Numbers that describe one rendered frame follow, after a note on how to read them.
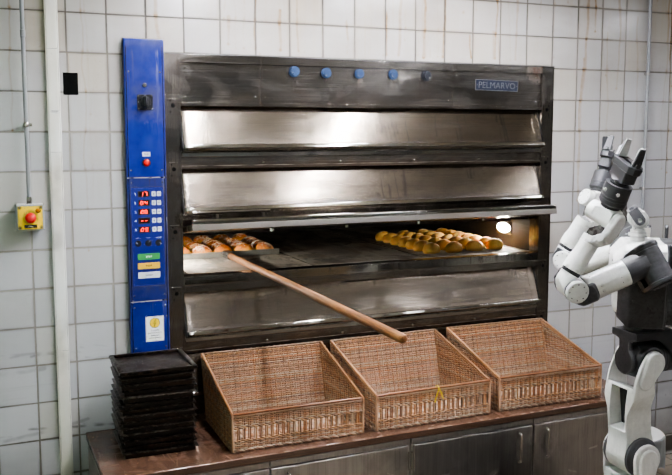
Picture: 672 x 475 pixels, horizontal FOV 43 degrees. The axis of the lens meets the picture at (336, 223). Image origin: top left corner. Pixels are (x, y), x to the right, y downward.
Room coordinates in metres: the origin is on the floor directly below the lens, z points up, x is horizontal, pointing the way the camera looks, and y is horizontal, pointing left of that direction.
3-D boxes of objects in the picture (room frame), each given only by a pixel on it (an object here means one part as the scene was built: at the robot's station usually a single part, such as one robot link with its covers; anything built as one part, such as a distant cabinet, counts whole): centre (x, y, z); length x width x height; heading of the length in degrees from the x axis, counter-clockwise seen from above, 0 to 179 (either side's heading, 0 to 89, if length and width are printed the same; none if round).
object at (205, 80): (3.89, -0.18, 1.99); 1.80 x 0.08 x 0.21; 113
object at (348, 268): (3.89, -0.18, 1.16); 1.80 x 0.06 x 0.04; 113
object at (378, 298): (3.87, -0.19, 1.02); 1.79 x 0.11 x 0.19; 113
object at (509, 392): (3.87, -0.87, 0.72); 0.56 x 0.49 x 0.28; 112
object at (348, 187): (3.87, -0.19, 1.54); 1.79 x 0.11 x 0.19; 113
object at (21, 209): (3.23, 1.17, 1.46); 0.10 x 0.07 x 0.10; 113
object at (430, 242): (4.50, -0.54, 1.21); 0.61 x 0.48 x 0.06; 23
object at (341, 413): (3.40, 0.23, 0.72); 0.56 x 0.49 x 0.28; 113
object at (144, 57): (4.30, 1.15, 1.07); 1.93 x 0.16 x 2.15; 23
